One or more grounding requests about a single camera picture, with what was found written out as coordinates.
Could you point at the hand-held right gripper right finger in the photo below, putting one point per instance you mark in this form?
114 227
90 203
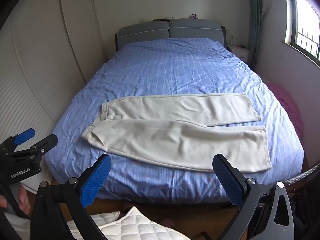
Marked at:
228 182

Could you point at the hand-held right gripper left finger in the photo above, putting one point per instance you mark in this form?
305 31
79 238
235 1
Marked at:
96 180

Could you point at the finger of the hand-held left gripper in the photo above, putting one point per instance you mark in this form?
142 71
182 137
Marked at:
23 136
45 143

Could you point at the cream pants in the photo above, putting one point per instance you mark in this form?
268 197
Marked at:
175 135

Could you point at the person's left hand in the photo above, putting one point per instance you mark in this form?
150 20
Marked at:
24 201

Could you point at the white quilted mat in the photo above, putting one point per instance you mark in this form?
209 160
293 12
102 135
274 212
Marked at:
140 227

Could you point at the pink slipper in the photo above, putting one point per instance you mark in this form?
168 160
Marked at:
167 223

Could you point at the dark wicker chair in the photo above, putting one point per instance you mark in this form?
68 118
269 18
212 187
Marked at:
305 172

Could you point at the white slatted wardrobe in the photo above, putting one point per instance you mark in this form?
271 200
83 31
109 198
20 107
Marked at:
50 55

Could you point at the white nightstand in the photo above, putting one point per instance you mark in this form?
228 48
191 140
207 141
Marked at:
241 55

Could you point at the blue checked blanket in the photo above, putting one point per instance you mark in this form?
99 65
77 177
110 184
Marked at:
162 70

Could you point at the small clear bottle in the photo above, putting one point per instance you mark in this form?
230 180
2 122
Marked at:
231 41

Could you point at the grey padded headboard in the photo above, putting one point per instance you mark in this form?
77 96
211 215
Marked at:
190 30

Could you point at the green curtain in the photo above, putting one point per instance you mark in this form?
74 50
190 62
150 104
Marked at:
255 17

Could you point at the dark flat book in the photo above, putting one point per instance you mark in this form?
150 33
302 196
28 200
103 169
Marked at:
160 20

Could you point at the small purple toy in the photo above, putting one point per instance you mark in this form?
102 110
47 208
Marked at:
194 16

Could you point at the barred window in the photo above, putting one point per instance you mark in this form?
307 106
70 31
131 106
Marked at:
305 30

